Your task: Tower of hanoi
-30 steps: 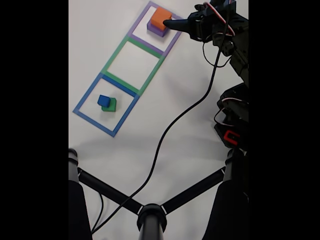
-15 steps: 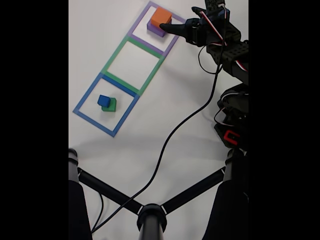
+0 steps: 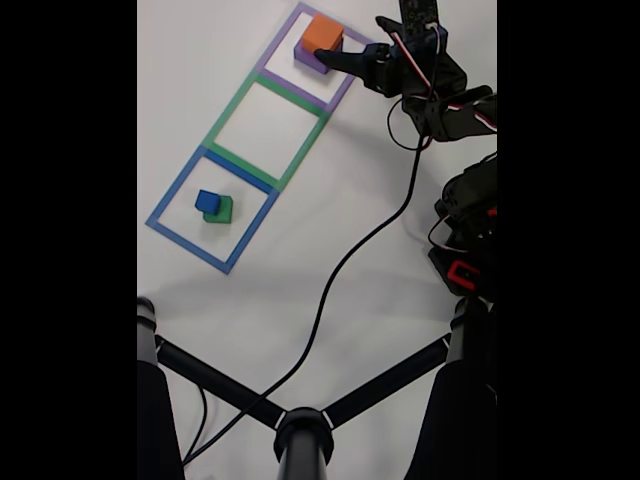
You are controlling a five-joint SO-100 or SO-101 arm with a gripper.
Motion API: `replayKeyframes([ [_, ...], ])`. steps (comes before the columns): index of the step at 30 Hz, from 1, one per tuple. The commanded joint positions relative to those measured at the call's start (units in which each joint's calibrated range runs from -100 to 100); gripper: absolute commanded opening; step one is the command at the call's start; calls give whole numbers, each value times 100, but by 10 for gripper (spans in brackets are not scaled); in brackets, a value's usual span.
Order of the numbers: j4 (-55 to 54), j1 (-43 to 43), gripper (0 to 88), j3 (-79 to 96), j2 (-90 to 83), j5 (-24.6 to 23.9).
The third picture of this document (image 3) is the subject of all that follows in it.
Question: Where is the thin black cable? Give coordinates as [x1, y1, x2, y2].
[180, 385, 210, 469]

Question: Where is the purple tape square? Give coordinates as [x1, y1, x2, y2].
[257, 1, 375, 114]

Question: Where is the black tripod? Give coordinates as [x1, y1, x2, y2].
[137, 295, 498, 480]

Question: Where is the thick black cable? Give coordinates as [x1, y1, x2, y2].
[182, 22, 444, 469]

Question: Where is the large purple block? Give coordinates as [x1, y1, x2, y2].
[293, 39, 334, 75]

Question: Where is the small blue block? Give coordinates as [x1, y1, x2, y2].
[194, 188, 221, 213]

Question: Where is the blue tape square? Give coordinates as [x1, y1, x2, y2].
[145, 144, 280, 275]

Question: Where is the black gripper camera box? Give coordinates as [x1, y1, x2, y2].
[397, 0, 449, 54]

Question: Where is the orange block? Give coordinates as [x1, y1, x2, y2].
[300, 13, 346, 54]

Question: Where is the green tape square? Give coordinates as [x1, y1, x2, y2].
[205, 69, 332, 194]

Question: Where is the red white servo wire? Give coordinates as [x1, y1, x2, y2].
[389, 22, 498, 134]

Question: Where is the green block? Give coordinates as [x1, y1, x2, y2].
[202, 194, 235, 225]

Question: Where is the red table clamp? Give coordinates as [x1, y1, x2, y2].
[446, 259, 482, 291]

